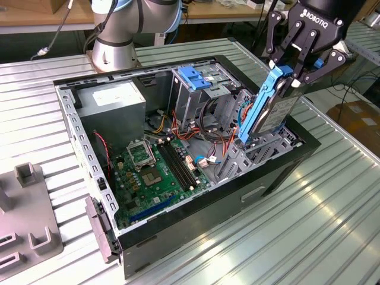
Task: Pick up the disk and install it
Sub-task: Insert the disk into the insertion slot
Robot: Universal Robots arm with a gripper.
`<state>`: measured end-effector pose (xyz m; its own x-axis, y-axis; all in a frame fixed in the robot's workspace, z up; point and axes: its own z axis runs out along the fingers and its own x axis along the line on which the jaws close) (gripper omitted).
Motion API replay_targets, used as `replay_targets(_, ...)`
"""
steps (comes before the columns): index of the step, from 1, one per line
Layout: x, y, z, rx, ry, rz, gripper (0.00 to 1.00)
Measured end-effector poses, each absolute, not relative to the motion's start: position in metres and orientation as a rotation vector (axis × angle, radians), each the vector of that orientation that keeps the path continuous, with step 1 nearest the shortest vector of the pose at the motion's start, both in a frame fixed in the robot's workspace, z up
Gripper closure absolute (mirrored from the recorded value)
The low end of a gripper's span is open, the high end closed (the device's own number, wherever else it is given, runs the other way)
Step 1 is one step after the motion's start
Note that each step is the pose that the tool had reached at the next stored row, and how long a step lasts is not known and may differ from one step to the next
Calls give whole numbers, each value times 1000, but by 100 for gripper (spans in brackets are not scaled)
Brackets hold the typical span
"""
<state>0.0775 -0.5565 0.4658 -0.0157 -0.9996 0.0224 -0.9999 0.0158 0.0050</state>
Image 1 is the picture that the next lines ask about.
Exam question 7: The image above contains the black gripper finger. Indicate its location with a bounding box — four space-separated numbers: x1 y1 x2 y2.
265 11 303 69
292 28 348 90

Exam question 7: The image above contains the hard disk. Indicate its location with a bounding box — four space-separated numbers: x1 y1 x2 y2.
237 65 303 143

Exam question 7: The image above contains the orange red power wire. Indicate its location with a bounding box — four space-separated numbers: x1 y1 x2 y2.
221 103 253 163

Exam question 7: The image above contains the grey metal disk bay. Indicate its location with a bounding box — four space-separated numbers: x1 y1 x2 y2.
213 88 303 185

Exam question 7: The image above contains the black tripod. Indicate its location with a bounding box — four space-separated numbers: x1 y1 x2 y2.
252 0 280 57

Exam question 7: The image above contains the silver metal cylinder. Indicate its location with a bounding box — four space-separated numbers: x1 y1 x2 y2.
360 11 380 30

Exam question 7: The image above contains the metal slat side table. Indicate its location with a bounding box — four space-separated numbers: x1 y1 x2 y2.
346 22 380 68

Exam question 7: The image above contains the large brown cardboard box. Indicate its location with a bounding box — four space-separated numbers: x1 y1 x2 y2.
326 99 380 149

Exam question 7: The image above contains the blue plastic drive latch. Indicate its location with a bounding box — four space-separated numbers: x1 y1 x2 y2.
179 65 212 91

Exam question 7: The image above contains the grey metal optical drive cage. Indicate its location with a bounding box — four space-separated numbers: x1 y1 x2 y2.
167 62 241 131

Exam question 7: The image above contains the black RAM slot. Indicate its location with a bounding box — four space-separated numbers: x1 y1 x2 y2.
156 141 192 191
163 138 199 188

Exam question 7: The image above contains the green motherboard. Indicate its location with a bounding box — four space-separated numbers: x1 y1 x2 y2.
109 135 212 231

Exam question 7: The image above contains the grey power supply unit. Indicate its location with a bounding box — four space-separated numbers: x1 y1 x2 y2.
75 80 147 154

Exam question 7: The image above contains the CPU socket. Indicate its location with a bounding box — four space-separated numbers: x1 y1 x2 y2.
138 166 163 188

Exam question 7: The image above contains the black open PC case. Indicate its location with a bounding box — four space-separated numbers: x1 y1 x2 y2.
52 55 322 280

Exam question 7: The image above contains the blue expansion slot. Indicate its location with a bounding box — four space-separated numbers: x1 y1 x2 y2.
128 194 176 224

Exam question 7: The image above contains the black case fan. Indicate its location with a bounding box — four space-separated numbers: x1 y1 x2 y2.
91 129 117 192

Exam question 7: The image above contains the small brown cardboard box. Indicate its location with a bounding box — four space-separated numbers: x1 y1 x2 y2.
49 0 71 15

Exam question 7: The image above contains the grey parts rack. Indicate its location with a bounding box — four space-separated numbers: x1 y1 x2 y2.
0 163 65 274

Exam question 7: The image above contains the blue data wire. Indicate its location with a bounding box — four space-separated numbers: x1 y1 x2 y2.
238 100 253 125

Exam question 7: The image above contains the black wire bundle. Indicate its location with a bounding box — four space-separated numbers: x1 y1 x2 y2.
199 97 235 146

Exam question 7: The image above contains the yellow orange wire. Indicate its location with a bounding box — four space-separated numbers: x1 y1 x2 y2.
151 114 167 134

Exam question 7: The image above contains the metal socket cover frame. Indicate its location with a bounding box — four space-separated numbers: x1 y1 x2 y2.
126 138 157 172

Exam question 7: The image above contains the red black fan wire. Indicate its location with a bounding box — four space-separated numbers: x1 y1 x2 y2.
93 130 113 182

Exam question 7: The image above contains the cable with metal connector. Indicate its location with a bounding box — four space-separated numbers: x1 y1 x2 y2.
31 0 75 60

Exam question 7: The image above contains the grey plastic case bracket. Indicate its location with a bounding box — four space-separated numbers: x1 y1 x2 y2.
84 195 122 264

